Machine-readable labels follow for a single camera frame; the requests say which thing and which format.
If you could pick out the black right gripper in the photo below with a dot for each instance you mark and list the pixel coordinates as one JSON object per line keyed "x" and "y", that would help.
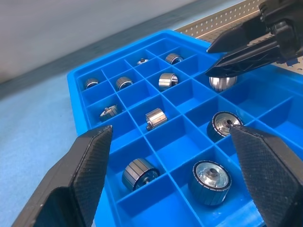
{"x": 284, "y": 28}

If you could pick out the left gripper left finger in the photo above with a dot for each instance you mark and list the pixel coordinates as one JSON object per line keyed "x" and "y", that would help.
{"x": 71, "y": 184}

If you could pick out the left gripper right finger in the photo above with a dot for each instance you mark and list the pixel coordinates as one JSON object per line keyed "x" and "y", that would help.
{"x": 272, "y": 175}

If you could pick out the blue compartment tray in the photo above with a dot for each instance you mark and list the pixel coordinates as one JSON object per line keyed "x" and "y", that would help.
{"x": 177, "y": 146}

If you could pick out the perforated metal tray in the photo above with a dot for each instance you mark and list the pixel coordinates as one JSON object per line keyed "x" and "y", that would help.
{"x": 213, "y": 21}

